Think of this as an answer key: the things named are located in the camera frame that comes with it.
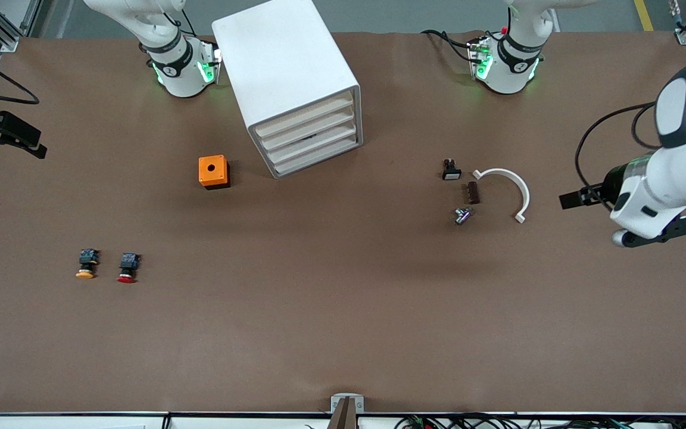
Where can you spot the orange box with hole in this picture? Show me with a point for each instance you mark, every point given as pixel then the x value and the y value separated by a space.
pixel 219 173

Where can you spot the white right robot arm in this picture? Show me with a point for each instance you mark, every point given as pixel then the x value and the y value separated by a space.
pixel 176 71

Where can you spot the silver key switch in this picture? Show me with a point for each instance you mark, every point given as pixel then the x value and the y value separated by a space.
pixel 462 215

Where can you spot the black white push button switch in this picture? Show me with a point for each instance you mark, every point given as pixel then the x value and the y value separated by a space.
pixel 451 173

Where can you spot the yellow push button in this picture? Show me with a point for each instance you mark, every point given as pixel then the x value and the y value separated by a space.
pixel 86 265

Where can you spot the brown terminal block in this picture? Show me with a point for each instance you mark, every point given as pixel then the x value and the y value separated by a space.
pixel 473 192

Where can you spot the metal mount bracket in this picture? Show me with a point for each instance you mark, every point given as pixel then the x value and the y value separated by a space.
pixel 347 408

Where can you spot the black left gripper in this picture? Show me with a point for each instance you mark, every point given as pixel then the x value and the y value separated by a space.
pixel 609 185

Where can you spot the red push button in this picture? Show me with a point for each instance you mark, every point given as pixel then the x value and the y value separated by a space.
pixel 128 268

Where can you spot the white curved bracket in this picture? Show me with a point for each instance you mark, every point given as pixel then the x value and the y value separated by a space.
pixel 521 187

